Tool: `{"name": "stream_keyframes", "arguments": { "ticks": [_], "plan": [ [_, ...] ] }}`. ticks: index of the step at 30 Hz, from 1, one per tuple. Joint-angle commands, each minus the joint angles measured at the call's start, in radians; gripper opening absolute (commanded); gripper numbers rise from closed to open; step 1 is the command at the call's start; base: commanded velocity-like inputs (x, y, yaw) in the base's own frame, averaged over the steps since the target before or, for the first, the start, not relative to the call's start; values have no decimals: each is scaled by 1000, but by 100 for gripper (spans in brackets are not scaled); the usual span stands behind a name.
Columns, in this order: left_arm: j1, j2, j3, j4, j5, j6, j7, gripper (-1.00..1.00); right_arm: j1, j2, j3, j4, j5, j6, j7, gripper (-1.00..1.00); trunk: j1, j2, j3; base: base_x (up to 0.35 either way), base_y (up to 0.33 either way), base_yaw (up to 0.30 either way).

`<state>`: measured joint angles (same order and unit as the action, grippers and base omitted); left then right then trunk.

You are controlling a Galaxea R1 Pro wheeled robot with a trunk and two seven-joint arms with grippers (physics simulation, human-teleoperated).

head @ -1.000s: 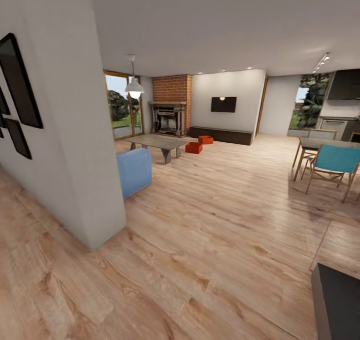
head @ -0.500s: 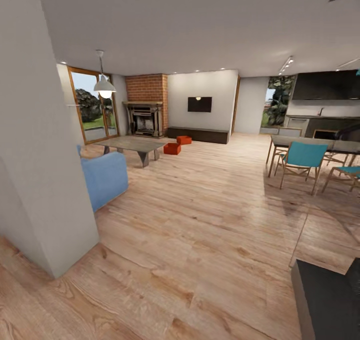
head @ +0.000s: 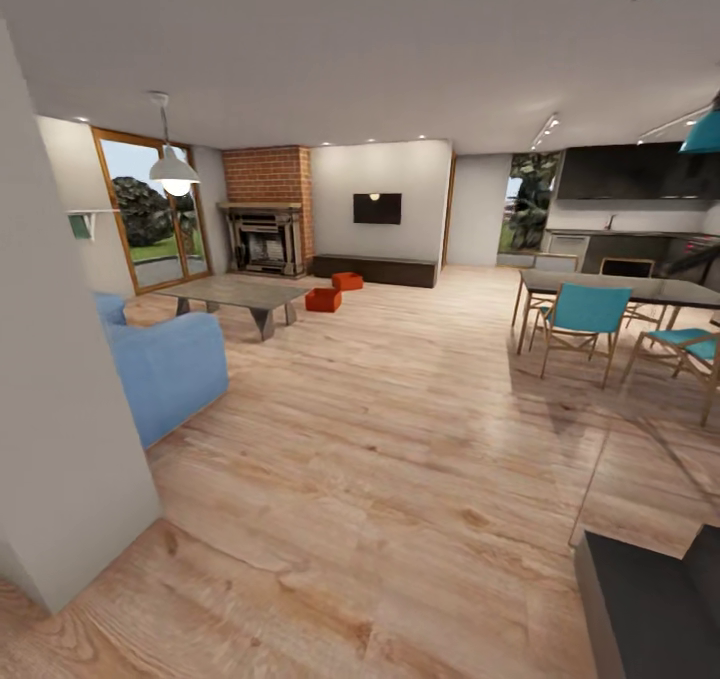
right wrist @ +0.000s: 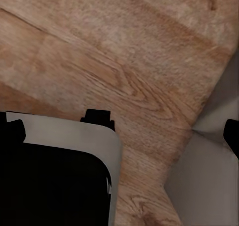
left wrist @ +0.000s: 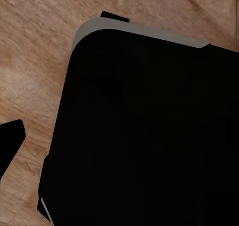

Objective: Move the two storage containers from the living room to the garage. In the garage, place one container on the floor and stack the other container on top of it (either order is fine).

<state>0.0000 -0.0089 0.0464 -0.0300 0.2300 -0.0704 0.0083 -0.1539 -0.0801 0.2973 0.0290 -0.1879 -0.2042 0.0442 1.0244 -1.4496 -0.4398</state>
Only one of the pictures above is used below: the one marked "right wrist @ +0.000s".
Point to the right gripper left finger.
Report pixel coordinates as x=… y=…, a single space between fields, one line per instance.
x=12 y=135

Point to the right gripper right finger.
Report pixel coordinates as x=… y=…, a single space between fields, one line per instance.
x=231 y=135

